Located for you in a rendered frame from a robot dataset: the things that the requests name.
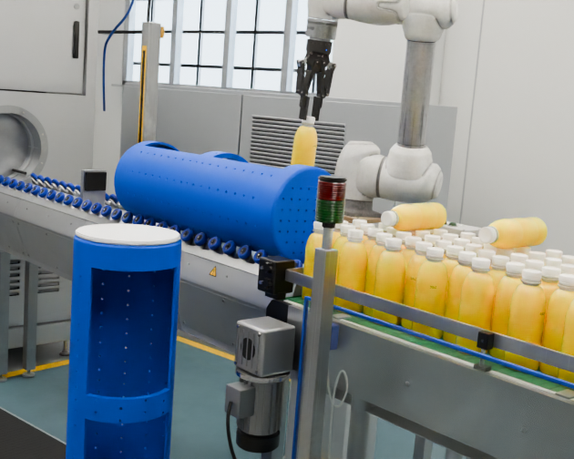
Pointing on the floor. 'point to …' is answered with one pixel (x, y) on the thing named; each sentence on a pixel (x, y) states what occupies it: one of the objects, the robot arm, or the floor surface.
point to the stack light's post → (318, 352)
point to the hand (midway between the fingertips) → (310, 108)
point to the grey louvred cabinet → (282, 127)
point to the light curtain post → (148, 81)
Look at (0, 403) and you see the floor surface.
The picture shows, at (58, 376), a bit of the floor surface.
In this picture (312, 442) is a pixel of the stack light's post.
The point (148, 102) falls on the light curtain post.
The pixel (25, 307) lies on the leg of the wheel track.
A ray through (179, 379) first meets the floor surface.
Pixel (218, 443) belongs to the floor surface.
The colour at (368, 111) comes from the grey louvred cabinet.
